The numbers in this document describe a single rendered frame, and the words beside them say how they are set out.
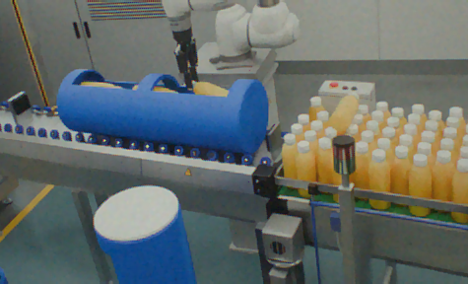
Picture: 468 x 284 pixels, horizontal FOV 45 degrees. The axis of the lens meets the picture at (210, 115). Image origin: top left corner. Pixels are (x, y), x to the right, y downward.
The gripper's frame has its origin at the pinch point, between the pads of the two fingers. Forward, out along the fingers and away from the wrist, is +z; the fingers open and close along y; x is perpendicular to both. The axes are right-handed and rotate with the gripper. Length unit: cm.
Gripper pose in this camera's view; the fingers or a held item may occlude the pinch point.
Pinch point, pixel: (191, 77)
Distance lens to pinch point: 222.1
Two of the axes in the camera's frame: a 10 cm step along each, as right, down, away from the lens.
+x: 8.8, 0.8, -4.8
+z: 1.6, 8.8, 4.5
